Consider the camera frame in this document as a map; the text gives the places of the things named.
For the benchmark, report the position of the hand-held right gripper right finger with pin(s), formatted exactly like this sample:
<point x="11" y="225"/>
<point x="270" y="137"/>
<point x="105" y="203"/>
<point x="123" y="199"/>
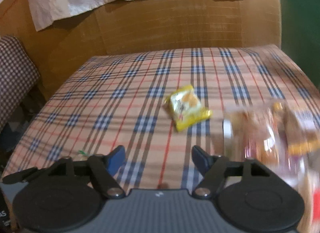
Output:
<point x="200" y="159"/>

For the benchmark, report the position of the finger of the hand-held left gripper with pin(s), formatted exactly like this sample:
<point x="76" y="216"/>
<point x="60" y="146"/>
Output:
<point x="22" y="176"/>

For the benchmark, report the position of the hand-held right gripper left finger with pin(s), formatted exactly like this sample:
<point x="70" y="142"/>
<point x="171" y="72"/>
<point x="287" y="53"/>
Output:
<point x="116" y="159"/>

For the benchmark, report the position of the clear printed packet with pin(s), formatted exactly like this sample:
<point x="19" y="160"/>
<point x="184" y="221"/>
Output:
<point x="81" y="156"/>

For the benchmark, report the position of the white cardboard box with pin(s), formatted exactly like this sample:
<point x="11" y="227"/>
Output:
<point x="227" y="129"/>

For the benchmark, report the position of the yellow snack packet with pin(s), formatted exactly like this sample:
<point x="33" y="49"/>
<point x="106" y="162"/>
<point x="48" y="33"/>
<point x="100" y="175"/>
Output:
<point x="186" y="110"/>

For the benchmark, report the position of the clear bag of buns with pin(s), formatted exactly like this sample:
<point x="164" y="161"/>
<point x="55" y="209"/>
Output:
<point x="250" y="128"/>

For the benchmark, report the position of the long yellow packet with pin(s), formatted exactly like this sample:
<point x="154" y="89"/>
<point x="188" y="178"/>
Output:
<point x="302" y="148"/>

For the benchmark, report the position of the plaid tablecloth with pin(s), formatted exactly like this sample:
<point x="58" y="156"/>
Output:
<point x="125" y="85"/>

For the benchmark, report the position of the checkered padded chair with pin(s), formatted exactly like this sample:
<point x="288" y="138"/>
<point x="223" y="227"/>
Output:
<point x="15" y="72"/>

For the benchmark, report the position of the green chalkboard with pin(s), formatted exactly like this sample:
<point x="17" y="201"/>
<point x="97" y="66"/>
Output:
<point x="300" y="10"/>

